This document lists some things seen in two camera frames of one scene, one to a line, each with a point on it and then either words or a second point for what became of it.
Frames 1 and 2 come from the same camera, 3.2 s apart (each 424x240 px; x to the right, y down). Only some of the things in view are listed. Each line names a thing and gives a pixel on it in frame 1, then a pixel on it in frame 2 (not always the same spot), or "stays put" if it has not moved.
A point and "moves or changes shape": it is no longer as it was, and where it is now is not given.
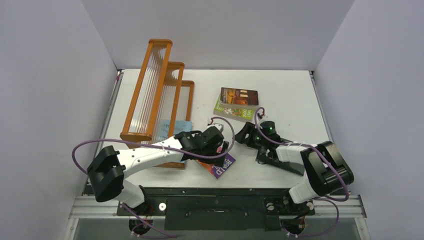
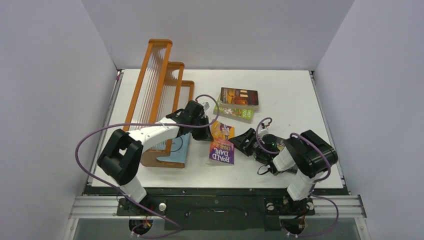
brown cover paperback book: (240, 98) stays put
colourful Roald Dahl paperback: (219, 171) moves or changes shape
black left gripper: (213, 161) to (206, 135)
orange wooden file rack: (161, 96) stays put
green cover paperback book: (243, 114) stays put
